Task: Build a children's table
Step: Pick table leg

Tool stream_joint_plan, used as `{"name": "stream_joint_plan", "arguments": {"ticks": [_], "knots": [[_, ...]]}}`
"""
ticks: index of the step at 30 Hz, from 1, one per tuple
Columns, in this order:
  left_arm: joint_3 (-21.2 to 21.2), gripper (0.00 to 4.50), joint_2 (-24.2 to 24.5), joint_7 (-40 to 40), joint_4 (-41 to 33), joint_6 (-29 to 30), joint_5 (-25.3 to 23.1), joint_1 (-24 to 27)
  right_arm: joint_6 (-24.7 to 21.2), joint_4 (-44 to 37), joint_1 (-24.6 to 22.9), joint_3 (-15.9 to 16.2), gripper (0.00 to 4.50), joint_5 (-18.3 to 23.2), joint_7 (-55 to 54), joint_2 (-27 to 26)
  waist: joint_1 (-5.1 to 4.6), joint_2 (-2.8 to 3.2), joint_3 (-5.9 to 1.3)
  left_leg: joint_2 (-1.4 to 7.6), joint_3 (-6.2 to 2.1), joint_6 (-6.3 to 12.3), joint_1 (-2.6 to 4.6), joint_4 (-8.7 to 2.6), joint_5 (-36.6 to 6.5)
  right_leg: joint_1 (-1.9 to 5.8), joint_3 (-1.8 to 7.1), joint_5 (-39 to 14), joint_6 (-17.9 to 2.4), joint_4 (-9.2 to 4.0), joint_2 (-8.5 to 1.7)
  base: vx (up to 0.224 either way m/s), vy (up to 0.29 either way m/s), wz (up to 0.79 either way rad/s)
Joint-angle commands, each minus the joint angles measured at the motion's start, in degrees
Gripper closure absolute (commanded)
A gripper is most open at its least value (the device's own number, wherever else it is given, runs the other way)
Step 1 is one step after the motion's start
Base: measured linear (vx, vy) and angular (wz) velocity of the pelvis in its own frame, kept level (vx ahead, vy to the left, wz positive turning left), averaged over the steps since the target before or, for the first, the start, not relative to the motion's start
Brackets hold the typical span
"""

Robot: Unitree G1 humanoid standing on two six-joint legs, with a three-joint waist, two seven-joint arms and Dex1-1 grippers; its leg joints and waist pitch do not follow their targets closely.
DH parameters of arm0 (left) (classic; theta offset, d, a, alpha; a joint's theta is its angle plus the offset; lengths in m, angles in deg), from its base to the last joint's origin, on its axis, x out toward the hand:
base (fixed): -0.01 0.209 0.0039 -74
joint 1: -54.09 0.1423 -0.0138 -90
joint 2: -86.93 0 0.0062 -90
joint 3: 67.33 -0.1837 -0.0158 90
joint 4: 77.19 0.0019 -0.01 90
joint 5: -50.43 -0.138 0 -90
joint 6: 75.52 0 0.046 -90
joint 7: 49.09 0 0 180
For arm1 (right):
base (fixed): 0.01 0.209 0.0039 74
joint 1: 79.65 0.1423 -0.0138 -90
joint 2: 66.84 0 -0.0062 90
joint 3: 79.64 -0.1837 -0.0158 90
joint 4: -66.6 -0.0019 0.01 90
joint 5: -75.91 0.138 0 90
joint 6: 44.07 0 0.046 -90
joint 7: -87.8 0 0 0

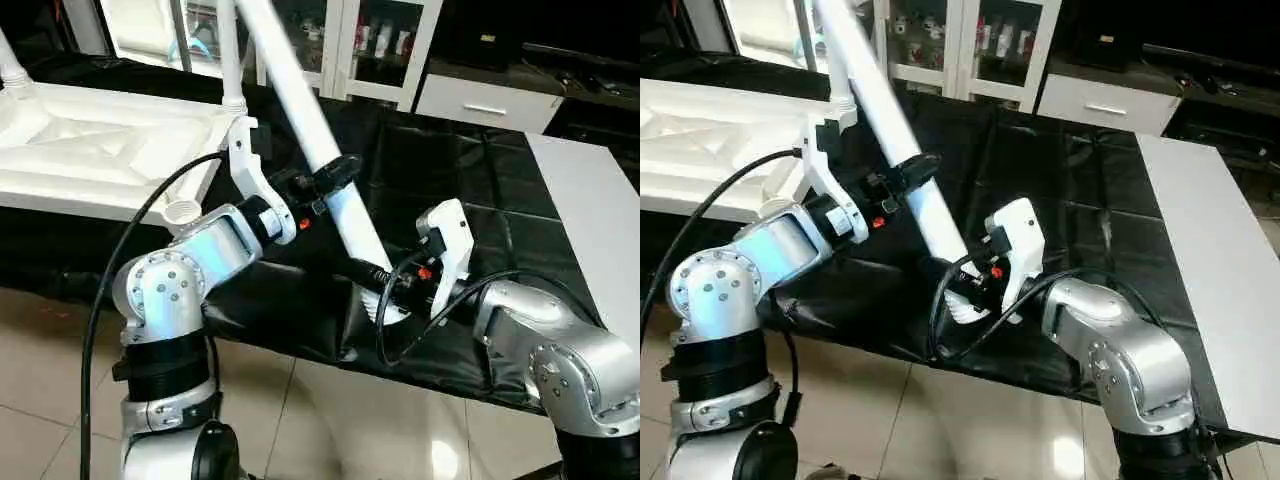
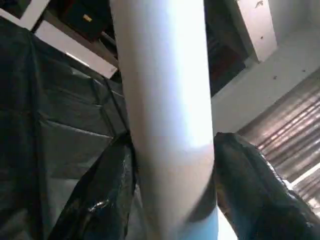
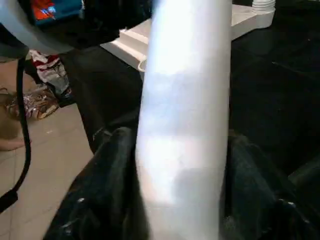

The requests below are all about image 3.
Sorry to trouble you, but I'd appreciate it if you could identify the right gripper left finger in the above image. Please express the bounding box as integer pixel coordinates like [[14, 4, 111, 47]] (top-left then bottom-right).
[[45, 127, 151, 240]]

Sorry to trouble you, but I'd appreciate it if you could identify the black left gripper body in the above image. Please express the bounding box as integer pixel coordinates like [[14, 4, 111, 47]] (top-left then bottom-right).
[[60, 0, 153, 51]]

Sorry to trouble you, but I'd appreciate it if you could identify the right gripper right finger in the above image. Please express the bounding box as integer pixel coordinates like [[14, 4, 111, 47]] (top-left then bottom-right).
[[220, 132, 320, 240]]

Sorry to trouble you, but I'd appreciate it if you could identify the white plastic table top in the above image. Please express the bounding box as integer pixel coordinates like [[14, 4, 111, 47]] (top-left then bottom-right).
[[100, 4, 277, 83]]

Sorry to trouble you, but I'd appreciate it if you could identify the white plastic table leg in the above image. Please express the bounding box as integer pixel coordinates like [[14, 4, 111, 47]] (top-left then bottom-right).
[[135, 0, 233, 240], [252, 0, 276, 13]]

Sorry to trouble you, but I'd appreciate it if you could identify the black work mat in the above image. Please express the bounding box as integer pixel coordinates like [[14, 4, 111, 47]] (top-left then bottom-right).
[[60, 0, 320, 240]]

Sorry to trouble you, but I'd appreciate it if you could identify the bare human foot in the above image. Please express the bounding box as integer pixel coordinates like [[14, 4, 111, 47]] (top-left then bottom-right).
[[0, 135, 26, 152]]

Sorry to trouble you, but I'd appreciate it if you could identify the shiny silver floor object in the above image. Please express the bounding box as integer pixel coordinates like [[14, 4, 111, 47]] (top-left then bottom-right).
[[0, 50, 75, 121]]

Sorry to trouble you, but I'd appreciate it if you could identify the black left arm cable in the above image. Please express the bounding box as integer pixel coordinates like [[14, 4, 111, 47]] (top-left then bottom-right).
[[0, 57, 32, 213]]

